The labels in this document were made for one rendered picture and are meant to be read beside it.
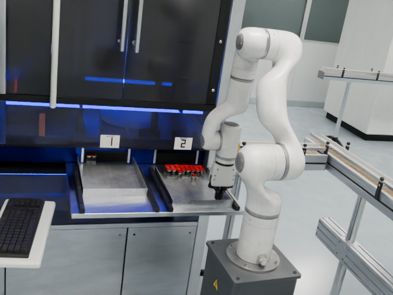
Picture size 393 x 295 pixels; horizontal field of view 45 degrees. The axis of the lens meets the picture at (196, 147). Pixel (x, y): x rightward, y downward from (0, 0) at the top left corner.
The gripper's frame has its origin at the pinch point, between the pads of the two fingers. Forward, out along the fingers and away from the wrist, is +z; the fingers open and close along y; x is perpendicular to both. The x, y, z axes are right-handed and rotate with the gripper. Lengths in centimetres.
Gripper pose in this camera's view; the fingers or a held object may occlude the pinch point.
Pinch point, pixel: (219, 195)
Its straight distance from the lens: 198.6
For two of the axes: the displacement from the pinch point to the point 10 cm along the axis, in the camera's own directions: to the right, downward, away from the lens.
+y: -9.5, -0.2, -3.2
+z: -1.4, 9.3, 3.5
